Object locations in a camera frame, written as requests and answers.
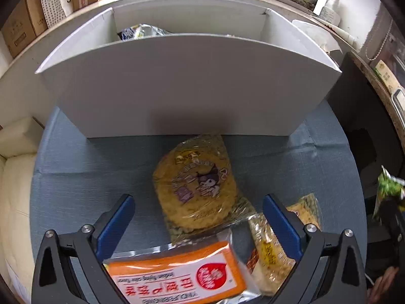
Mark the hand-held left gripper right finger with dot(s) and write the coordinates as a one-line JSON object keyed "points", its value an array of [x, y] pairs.
{"points": [[281, 224]]}

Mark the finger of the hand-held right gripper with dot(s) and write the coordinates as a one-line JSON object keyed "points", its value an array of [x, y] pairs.
{"points": [[392, 218]]}

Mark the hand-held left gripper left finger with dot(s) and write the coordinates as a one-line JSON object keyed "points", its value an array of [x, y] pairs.
{"points": [[114, 228]]}

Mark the green packet with dark panel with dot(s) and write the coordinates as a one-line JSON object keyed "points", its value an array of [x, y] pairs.
{"points": [[390, 186]]}

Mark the orange snack packet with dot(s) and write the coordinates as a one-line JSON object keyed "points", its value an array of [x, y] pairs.
{"points": [[177, 275]]}

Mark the round yellow noodle packet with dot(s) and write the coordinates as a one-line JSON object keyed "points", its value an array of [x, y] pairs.
{"points": [[196, 186]]}

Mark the silver packet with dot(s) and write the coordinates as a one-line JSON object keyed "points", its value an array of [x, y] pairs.
{"points": [[145, 31]]}

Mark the person's right hand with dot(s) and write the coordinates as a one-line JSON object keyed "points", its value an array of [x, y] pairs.
{"points": [[384, 284]]}

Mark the pale yellow snack packet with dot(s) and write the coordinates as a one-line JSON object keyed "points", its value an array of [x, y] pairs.
{"points": [[308, 210]]}

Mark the clear rice cracker packet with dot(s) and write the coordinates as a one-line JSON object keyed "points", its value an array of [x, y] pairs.
{"points": [[269, 259]]}

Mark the blue tablecloth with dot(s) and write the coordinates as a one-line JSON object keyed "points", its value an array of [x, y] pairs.
{"points": [[79, 180]]}

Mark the cream sofa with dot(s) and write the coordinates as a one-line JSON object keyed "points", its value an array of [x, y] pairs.
{"points": [[15, 212]]}

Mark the white device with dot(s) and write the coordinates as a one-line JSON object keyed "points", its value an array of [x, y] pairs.
{"points": [[400, 101]]}

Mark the stone counter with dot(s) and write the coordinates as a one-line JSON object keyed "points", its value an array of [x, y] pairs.
{"points": [[384, 96]]}

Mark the green and white box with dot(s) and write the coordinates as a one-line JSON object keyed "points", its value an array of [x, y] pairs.
{"points": [[387, 76]]}

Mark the white tube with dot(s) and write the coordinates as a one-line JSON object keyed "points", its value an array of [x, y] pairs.
{"points": [[345, 36]]}

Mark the small white container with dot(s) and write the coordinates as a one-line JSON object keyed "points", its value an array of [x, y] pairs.
{"points": [[330, 14]]}

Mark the large cardboard box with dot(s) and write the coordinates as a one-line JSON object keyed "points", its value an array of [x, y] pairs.
{"points": [[19, 28]]}

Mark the white polka dot paper bag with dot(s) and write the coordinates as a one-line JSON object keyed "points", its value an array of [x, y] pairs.
{"points": [[50, 3]]}

